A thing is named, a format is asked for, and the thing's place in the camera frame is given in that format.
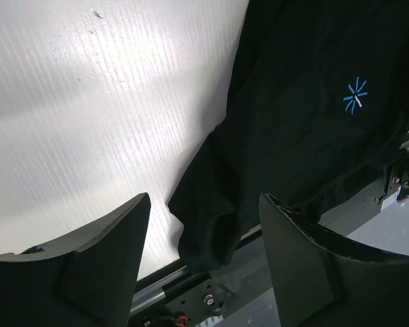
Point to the aluminium frame rail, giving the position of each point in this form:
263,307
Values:
199,295

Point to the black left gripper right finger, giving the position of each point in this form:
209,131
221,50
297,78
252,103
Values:
321,278

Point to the black t shirt blue logo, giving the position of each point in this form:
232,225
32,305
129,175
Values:
318,105

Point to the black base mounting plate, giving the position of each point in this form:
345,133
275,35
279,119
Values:
389,231

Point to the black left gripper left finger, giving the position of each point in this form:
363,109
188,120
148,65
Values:
86,277

